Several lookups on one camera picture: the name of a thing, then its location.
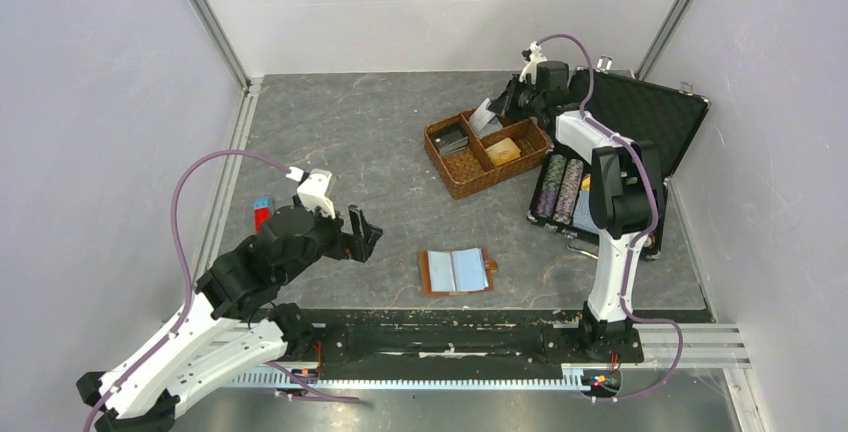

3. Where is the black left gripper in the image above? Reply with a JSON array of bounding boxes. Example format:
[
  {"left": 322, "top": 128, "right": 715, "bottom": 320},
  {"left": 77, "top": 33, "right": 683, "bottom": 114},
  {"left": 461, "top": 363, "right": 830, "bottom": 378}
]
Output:
[{"left": 279, "top": 194, "right": 383, "bottom": 285}]

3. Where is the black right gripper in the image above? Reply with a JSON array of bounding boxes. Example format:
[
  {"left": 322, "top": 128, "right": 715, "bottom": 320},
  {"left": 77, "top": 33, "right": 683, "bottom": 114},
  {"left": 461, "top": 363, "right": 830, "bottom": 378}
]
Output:
[{"left": 490, "top": 73, "right": 546, "bottom": 121}]

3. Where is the brown leather card holder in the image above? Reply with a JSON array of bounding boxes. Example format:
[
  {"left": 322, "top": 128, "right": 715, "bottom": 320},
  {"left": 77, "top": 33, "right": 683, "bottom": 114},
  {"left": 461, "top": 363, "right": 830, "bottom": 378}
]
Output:
[{"left": 418, "top": 247, "right": 498, "bottom": 297}]

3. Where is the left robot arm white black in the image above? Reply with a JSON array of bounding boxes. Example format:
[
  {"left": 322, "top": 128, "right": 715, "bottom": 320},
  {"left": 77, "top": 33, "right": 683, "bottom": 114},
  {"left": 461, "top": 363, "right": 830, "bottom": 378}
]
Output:
[{"left": 77, "top": 204, "right": 384, "bottom": 431}]

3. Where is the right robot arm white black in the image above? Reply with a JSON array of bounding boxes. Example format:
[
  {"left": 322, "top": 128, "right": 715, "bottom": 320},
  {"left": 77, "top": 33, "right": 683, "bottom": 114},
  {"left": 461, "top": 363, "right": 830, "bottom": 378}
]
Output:
[{"left": 492, "top": 59, "right": 663, "bottom": 360}]

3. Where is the white card stack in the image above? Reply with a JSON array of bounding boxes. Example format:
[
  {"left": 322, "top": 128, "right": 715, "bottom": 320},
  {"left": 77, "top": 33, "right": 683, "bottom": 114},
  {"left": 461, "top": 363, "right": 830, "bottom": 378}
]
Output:
[{"left": 469, "top": 116, "right": 503, "bottom": 138}]

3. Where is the tan card box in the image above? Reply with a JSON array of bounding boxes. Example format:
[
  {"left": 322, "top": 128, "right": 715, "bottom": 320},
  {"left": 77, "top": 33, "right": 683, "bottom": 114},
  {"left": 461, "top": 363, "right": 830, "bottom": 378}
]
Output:
[{"left": 485, "top": 138, "right": 521, "bottom": 166}]

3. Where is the black card stack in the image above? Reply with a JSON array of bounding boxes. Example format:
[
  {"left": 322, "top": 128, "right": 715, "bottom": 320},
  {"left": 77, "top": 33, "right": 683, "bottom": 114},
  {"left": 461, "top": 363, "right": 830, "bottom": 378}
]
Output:
[{"left": 432, "top": 123, "right": 469, "bottom": 157}]

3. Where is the blue playing card deck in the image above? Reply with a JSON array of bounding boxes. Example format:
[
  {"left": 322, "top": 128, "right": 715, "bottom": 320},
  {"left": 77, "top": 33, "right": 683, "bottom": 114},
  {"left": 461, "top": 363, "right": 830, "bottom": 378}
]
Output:
[{"left": 572, "top": 190, "right": 598, "bottom": 234}]

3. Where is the woven wicker divided basket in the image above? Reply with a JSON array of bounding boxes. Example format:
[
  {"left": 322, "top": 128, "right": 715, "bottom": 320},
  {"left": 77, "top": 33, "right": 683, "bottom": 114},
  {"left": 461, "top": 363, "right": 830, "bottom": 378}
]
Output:
[{"left": 424, "top": 109, "right": 551, "bottom": 200}]

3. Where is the purple green chip row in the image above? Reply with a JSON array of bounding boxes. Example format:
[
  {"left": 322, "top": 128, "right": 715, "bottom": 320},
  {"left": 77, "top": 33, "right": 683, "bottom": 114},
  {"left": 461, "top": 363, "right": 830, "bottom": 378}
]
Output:
[{"left": 536, "top": 154, "right": 568, "bottom": 218}]

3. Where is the red blue toy block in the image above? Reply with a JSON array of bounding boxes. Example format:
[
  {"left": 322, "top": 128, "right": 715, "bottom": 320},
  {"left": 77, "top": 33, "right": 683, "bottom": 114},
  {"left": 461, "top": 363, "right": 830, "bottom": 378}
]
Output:
[{"left": 253, "top": 195, "right": 274, "bottom": 232}]

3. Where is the grey striped chip row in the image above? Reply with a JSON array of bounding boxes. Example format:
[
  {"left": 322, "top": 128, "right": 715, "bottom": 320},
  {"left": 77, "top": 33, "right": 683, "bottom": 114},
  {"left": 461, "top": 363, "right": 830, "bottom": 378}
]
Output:
[{"left": 552, "top": 159, "right": 584, "bottom": 224}]

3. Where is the black poker chip case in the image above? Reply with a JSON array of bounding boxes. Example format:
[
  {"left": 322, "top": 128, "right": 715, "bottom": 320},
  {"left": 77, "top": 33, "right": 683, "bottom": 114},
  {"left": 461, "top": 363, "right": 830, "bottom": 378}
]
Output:
[{"left": 527, "top": 72, "right": 710, "bottom": 260}]

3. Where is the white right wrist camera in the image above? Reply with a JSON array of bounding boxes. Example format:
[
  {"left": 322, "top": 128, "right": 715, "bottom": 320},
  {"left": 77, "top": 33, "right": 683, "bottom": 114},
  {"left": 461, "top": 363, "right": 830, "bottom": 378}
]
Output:
[{"left": 519, "top": 42, "right": 547, "bottom": 85}]

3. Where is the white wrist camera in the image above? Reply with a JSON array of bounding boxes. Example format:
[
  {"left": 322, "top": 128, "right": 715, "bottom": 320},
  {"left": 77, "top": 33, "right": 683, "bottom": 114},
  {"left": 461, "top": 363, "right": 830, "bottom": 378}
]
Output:
[
  {"left": 297, "top": 169, "right": 336, "bottom": 219},
  {"left": 519, "top": 42, "right": 547, "bottom": 85}
]

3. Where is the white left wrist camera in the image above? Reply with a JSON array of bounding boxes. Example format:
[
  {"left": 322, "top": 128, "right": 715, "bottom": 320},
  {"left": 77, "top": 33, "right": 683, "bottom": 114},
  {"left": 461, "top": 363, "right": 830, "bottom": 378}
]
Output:
[{"left": 297, "top": 169, "right": 336, "bottom": 219}]

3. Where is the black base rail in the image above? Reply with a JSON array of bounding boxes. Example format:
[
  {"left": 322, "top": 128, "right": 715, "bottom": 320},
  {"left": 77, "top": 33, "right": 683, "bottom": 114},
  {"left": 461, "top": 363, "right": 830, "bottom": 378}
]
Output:
[{"left": 281, "top": 309, "right": 645, "bottom": 380}]

